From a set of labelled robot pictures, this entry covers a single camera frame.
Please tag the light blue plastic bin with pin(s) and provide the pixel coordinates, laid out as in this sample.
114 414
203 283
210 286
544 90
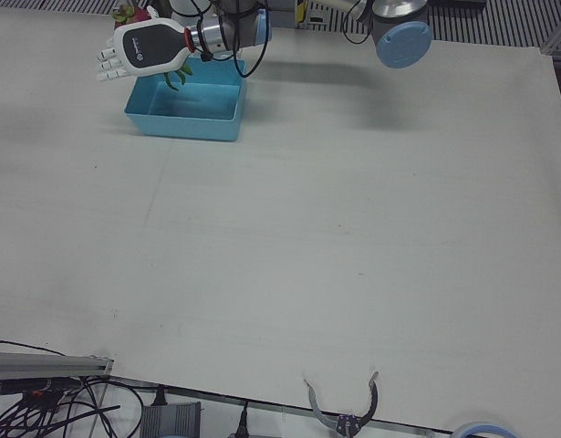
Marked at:
189 130

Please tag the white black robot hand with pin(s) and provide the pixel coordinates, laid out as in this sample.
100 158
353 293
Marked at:
148 45

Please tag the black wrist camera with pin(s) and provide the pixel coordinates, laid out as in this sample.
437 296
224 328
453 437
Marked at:
205 56

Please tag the aluminium frame corner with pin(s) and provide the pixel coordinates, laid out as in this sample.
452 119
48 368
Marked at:
558 41

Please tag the yellow black striped marker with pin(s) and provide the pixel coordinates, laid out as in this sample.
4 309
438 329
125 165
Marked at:
300 9

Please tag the grey power supply box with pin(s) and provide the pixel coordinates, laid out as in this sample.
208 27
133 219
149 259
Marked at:
170 420

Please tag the pink dragon fruit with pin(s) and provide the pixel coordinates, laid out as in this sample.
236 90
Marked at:
134 13

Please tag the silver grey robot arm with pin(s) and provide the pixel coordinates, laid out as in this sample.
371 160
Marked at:
401 43

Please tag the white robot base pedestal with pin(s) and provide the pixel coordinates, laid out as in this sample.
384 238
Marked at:
179 6

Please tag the grey claw gripper tool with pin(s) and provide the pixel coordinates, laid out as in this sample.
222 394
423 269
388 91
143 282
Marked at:
348 424

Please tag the aluminium extrusion rail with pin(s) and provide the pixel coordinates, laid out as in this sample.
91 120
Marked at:
43 365

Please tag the black power plug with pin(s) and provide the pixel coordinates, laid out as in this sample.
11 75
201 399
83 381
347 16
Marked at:
243 417
160 397

